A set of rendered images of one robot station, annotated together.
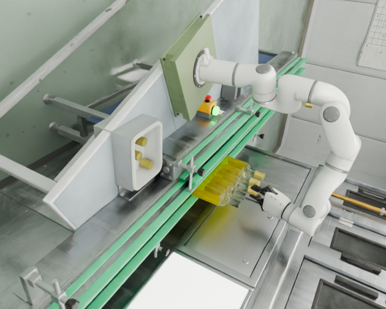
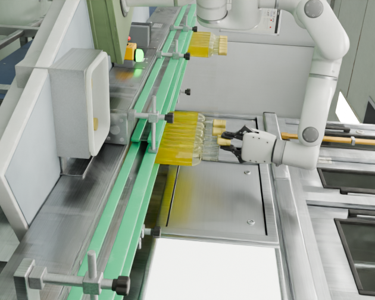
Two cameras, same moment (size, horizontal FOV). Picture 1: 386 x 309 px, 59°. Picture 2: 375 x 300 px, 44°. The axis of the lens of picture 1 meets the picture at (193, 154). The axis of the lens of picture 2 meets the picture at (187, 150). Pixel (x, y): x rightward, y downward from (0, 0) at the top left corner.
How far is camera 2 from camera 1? 47 cm
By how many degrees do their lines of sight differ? 22
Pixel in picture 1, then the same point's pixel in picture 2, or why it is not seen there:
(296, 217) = (291, 151)
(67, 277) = not seen: hidden behind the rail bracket
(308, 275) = (320, 219)
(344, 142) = (334, 38)
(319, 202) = (320, 119)
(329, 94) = not seen: outside the picture
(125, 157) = (76, 105)
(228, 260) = (231, 227)
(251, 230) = (235, 190)
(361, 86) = (229, 55)
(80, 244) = (50, 240)
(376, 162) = not seen: hidden behind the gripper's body
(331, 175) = (323, 85)
